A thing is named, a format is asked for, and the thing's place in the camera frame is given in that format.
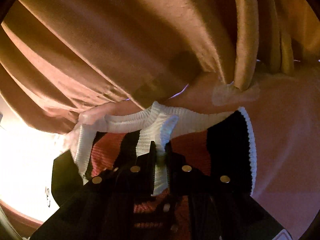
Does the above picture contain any white red black knit sweater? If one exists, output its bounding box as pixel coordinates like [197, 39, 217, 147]
[74, 102, 257, 239]

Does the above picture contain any pink white patterned bedsheet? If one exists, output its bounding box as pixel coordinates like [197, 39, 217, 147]
[161, 65, 319, 239]

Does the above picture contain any orange satin curtain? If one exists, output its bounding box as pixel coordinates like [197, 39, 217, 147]
[1, 0, 319, 134]

